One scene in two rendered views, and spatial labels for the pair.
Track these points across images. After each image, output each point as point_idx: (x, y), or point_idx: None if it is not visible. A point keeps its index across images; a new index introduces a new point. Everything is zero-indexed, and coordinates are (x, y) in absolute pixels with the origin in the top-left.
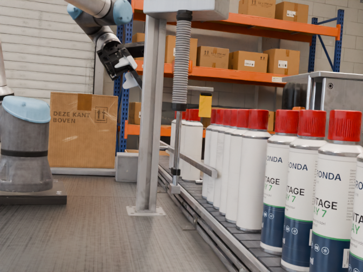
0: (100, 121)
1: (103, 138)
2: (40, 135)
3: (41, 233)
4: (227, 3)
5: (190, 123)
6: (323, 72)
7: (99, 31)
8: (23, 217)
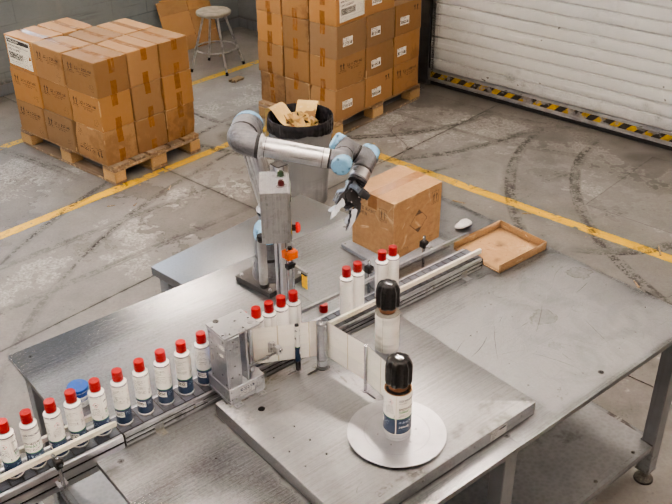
0: (382, 220)
1: (385, 235)
2: (267, 251)
3: (212, 319)
4: (285, 234)
5: (340, 277)
6: (206, 325)
7: (354, 161)
8: (230, 302)
